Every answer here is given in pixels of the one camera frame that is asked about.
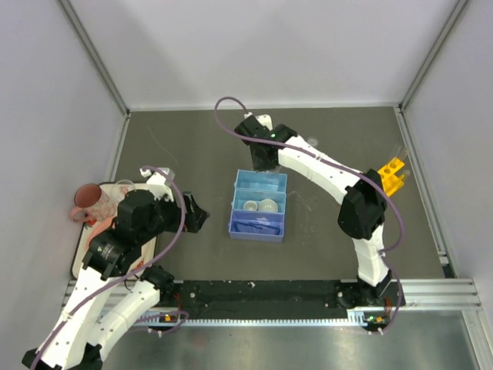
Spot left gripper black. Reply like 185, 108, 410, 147
138, 190, 209, 243

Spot white round dish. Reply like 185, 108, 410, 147
258, 199, 279, 213

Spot three-compartment blue organizer box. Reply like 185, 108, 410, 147
228, 170, 287, 243

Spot small white plastic cup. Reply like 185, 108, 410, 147
243, 200, 258, 211

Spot blue safety glasses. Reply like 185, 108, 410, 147
230, 220, 282, 236

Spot yellow test tube rack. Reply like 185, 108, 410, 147
378, 158, 405, 197

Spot small clear glass beaker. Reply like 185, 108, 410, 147
256, 166, 283, 178

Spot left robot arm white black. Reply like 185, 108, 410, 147
22, 190, 209, 369

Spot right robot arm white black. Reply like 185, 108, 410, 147
234, 114, 391, 308

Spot bent clear glass tube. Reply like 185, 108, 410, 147
287, 190, 313, 212

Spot white strawberry tray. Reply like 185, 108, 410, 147
72, 183, 157, 279

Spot clear drinking glass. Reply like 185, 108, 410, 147
109, 180, 136, 203

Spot pink ceramic plate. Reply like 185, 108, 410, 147
89, 217, 114, 241

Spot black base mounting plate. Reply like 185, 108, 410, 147
169, 278, 365, 320

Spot pink patterned mug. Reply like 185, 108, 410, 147
69, 183, 116, 223

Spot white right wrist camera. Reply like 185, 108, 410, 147
243, 112, 273, 130

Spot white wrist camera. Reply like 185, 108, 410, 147
139, 167, 175, 202
243, 112, 273, 130

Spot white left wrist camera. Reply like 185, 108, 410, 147
139, 167, 175, 202

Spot grey slotted cable duct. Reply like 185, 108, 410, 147
134, 311, 390, 328

